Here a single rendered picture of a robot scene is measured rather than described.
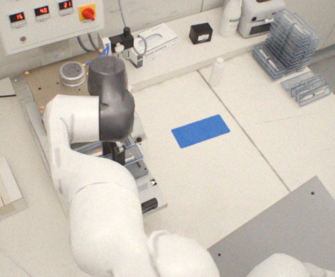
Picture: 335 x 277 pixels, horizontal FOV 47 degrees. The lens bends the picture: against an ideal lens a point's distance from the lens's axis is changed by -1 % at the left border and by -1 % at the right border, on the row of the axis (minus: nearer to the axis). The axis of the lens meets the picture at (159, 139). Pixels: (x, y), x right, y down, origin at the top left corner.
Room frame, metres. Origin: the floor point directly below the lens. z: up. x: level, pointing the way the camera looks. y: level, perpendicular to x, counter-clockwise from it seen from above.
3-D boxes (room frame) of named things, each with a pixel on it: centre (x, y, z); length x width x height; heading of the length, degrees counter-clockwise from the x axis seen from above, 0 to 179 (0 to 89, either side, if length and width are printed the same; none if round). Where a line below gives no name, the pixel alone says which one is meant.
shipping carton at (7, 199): (0.55, 0.52, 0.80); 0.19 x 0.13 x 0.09; 34
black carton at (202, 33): (1.44, -0.13, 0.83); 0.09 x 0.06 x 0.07; 116
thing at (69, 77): (0.86, 0.29, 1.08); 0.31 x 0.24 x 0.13; 124
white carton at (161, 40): (1.32, 0.10, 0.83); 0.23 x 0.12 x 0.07; 133
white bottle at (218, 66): (1.22, -0.21, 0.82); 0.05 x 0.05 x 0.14
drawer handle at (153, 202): (0.45, 0.05, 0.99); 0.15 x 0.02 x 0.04; 124
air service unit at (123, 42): (1.05, 0.18, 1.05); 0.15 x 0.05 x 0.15; 124
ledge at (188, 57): (1.45, -0.11, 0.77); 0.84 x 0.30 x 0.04; 124
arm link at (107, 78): (0.53, 0.11, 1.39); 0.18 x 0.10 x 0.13; 10
